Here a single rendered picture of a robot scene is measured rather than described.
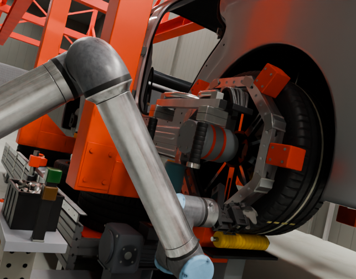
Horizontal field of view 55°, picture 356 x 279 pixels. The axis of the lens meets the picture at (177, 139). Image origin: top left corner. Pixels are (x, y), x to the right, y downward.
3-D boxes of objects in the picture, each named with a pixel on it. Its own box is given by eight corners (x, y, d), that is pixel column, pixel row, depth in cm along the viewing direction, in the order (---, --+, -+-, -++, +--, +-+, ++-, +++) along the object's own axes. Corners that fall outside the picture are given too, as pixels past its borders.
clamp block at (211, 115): (226, 127, 112) (229, 111, 112) (204, 120, 108) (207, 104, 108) (216, 126, 117) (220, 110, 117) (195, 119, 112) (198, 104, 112)
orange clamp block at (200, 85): (216, 96, 154) (211, 83, 160) (202, 91, 150) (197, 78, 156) (207, 107, 158) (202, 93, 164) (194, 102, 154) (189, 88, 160)
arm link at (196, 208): (153, 221, 103) (160, 188, 103) (186, 224, 110) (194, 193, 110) (169, 231, 95) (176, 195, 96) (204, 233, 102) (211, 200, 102)
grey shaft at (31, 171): (26, 217, 256) (42, 152, 258) (18, 217, 253) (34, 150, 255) (24, 214, 264) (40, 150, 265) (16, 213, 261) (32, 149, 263)
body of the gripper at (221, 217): (236, 236, 114) (207, 233, 107) (228, 212, 119) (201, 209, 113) (251, 225, 109) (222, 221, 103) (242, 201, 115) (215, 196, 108)
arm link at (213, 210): (187, 206, 111) (205, 190, 106) (199, 207, 114) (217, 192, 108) (194, 232, 106) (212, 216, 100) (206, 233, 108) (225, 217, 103)
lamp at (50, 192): (55, 201, 99) (58, 187, 99) (41, 200, 97) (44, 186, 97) (52, 198, 102) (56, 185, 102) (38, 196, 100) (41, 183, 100)
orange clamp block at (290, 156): (279, 166, 117) (302, 171, 109) (263, 163, 112) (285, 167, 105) (284, 146, 117) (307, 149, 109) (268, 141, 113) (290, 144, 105)
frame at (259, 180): (262, 236, 115) (297, 77, 117) (248, 234, 112) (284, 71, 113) (177, 197, 161) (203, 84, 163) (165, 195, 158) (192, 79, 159)
